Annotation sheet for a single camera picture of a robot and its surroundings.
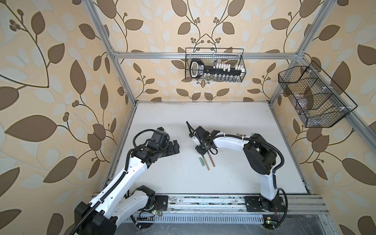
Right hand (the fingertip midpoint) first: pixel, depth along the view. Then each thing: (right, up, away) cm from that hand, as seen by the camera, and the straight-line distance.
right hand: (201, 149), depth 94 cm
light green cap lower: (0, -6, -5) cm, 8 cm away
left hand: (-16, +5, -16) cm, 23 cm away
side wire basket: (+58, +29, -22) cm, 68 cm away
